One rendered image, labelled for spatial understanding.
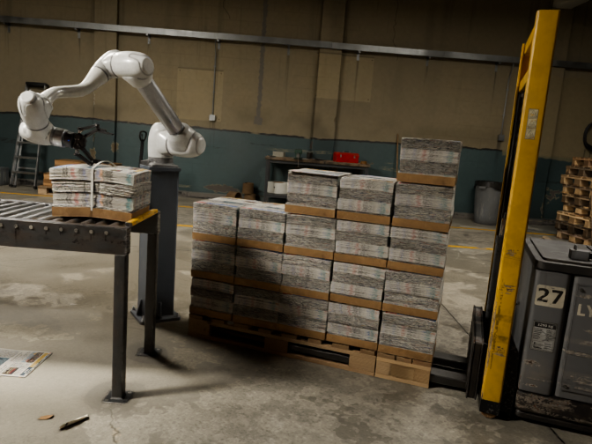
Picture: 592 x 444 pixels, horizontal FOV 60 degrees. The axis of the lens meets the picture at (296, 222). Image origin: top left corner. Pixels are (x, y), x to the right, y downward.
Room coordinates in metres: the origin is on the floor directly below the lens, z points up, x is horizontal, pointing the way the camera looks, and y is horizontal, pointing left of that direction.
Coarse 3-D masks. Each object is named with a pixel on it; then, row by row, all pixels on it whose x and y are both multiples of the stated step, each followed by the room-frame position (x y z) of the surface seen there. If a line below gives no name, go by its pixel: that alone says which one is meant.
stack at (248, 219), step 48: (192, 240) 2.97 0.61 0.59; (288, 240) 2.79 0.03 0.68; (336, 240) 2.74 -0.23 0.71; (384, 240) 2.63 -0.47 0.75; (192, 288) 2.98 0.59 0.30; (240, 288) 2.87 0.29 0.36; (336, 288) 2.69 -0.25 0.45; (384, 288) 2.64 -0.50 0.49; (192, 336) 2.97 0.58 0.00; (240, 336) 3.01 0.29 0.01; (288, 336) 2.77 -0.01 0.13
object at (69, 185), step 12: (60, 168) 2.30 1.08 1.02; (72, 168) 2.30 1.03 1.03; (84, 168) 2.30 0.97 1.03; (60, 180) 2.30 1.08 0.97; (72, 180) 2.30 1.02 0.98; (84, 180) 2.30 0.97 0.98; (60, 192) 2.30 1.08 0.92; (72, 192) 2.30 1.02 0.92; (84, 192) 2.31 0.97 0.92; (60, 204) 2.30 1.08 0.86; (72, 204) 2.30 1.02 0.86; (84, 204) 2.30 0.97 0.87; (60, 216) 2.32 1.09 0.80
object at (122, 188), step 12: (108, 168) 2.37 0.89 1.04; (120, 168) 2.44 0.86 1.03; (132, 168) 2.50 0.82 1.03; (108, 180) 2.30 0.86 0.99; (120, 180) 2.30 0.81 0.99; (132, 180) 2.30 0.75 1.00; (144, 180) 2.48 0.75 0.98; (108, 192) 2.30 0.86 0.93; (120, 192) 2.31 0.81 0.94; (132, 192) 2.30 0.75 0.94; (144, 192) 2.48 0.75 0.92; (108, 204) 2.31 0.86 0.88; (120, 204) 2.31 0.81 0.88; (132, 204) 2.31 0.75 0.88; (144, 204) 2.49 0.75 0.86
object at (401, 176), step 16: (400, 176) 2.60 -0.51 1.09; (416, 176) 2.58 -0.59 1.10; (432, 176) 2.55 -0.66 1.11; (400, 224) 2.59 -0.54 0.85; (416, 224) 2.57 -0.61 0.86; (432, 224) 2.54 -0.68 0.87; (448, 224) 2.52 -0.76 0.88; (416, 272) 2.56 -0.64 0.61; (432, 272) 2.53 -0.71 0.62; (384, 304) 2.61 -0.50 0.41; (384, 352) 2.60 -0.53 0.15; (400, 352) 2.57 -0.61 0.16; (416, 352) 2.54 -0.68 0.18
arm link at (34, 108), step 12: (96, 72) 2.70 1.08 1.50; (84, 84) 2.64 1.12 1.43; (96, 84) 2.69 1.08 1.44; (24, 96) 2.27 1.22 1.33; (36, 96) 2.29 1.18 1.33; (48, 96) 2.38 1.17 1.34; (60, 96) 2.45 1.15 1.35; (72, 96) 2.55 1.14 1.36; (24, 108) 2.27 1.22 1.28; (36, 108) 2.28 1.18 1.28; (48, 108) 2.35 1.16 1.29; (24, 120) 2.31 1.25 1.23; (36, 120) 2.31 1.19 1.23
